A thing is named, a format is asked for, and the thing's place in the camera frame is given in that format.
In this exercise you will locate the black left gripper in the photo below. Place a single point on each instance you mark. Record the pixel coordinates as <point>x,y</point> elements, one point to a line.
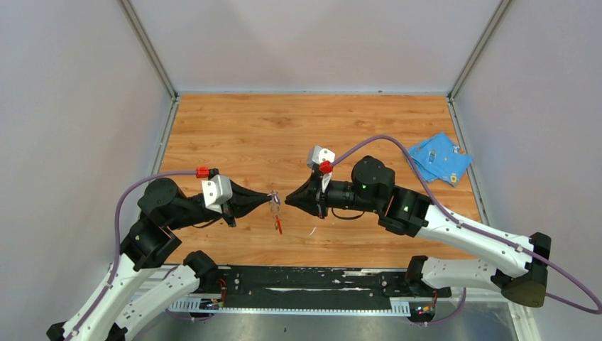
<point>243,201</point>

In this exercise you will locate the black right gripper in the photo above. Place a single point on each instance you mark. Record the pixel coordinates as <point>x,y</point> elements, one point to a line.
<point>309,197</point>

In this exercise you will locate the keyring holder with red handle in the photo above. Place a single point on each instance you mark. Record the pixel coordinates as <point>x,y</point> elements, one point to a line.
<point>275,204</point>

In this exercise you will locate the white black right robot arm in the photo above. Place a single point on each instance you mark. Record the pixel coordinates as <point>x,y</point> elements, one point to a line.
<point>510,264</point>

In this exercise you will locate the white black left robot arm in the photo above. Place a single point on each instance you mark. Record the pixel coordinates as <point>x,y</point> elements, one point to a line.
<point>145,218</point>

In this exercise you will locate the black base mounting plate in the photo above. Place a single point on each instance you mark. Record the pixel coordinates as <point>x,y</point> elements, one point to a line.
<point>306,288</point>

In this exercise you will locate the blue patterned cloth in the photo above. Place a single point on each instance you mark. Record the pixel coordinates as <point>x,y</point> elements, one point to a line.
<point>439,158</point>

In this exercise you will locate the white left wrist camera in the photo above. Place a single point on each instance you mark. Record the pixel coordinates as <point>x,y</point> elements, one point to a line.
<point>216,192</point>

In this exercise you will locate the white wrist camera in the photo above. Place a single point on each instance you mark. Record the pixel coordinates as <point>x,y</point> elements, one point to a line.
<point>323,158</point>
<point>216,192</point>

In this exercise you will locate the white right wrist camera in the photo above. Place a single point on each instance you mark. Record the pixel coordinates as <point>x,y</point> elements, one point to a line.
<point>323,158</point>

